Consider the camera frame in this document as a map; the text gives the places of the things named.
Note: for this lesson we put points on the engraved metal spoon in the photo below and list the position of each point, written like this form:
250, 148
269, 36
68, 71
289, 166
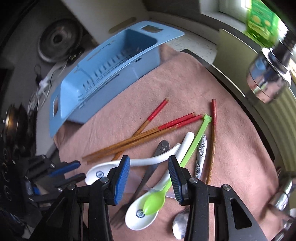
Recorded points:
181, 219

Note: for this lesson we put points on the blue plastic drain basket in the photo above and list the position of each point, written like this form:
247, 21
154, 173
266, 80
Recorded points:
108, 70

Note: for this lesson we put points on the white ceramic soup spoon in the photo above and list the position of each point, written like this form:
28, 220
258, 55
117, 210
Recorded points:
135, 218

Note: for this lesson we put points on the white cutting board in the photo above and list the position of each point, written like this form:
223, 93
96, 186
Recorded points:
103, 19

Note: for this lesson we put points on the red wooden chopstick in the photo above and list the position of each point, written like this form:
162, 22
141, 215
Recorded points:
151, 117
145, 139
141, 135

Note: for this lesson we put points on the green dish soap bottle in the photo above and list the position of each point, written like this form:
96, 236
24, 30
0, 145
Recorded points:
262, 24

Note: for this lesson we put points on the green plastic spoon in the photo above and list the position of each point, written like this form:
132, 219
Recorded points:
177, 177

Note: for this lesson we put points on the chrome kitchen faucet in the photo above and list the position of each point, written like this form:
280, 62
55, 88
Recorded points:
269, 73

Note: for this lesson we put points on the steel fork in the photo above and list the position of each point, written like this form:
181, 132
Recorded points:
118, 219

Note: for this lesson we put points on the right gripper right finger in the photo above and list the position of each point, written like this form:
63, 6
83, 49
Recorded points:
232, 219

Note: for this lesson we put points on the clear plastic spoon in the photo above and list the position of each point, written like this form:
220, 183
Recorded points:
169, 193

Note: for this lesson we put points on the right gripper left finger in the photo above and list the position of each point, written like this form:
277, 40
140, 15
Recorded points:
81, 213

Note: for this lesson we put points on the dark curved red chopstick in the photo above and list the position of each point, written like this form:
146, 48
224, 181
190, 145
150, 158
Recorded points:
213, 140

